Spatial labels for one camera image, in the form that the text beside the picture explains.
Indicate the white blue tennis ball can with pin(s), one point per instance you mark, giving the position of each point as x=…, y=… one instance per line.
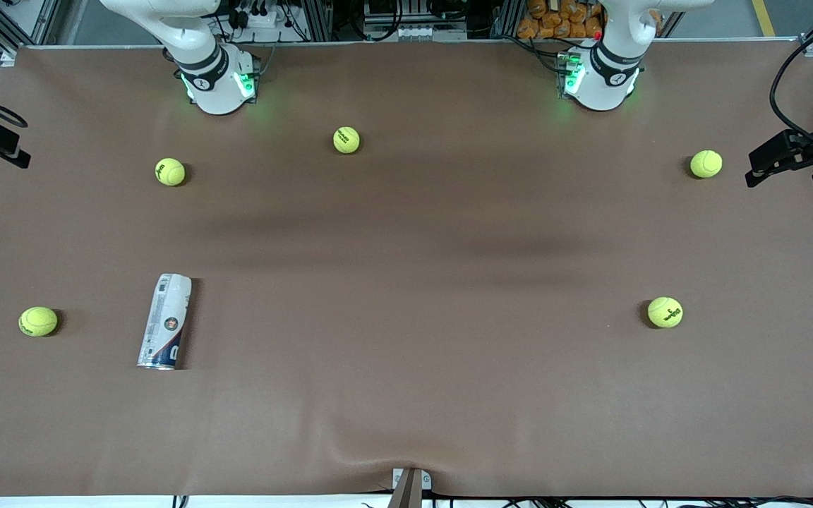
x=165, y=321

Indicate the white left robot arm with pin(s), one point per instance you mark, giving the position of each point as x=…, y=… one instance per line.
x=604, y=85

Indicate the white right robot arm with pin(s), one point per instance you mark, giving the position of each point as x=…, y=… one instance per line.
x=216, y=85

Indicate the yellow tennis ball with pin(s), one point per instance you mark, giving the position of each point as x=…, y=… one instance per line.
x=706, y=164
x=38, y=321
x=170, y=171
x=346, y=140
x=665, y=312

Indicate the pile of orange items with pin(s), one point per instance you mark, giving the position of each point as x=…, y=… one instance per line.
x=555, y=21

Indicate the white power strip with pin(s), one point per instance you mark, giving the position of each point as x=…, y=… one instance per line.
x=265, y=17

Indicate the grey electronics unit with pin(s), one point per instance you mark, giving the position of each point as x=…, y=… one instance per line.
x=413, y=32

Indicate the brown table mat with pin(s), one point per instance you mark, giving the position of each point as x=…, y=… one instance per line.
x=406, y=395

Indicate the aluminium frame post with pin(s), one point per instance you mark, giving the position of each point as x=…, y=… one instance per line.
x=318, y=17
x=505, y=17

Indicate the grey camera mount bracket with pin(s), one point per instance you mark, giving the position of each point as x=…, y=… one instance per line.
x=410, y=490

